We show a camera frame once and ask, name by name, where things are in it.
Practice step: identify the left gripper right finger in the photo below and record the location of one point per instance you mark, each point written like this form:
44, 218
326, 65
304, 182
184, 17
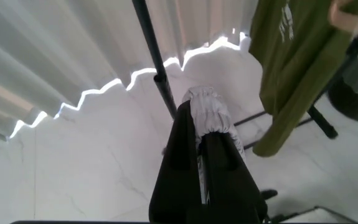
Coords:
231, 193

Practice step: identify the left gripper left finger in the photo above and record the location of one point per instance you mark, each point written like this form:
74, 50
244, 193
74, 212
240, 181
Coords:
175, 186

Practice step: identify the pale grey shorts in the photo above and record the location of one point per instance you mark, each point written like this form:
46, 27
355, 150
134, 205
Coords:
210, 109

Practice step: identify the green shirt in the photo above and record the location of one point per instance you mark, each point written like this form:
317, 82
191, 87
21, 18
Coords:
290, 77

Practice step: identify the pink clothes hanger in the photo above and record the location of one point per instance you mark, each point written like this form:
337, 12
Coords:
340, 21

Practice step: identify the black clothes rack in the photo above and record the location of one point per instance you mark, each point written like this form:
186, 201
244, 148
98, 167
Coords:
153, 46

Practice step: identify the white laundry basket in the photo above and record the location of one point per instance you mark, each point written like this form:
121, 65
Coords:
353, 109

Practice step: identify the white curtain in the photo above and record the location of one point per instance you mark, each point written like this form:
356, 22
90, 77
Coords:
57, 46

